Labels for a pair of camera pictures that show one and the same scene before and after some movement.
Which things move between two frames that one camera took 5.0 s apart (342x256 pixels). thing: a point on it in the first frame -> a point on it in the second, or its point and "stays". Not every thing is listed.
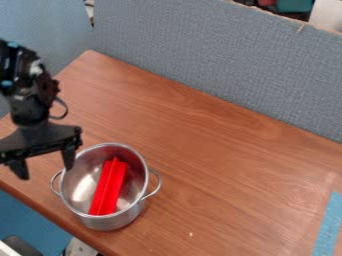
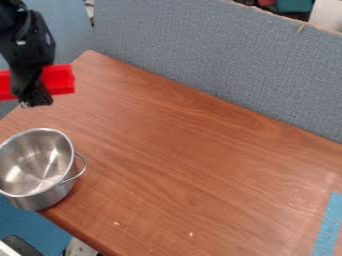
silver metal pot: (72, 185) -> (39, 168)
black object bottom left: (20, 245) stays
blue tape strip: (326, 240) stays
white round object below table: (78, 249) stays
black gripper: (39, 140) -> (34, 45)
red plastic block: (108, 188) -> (56, 75)
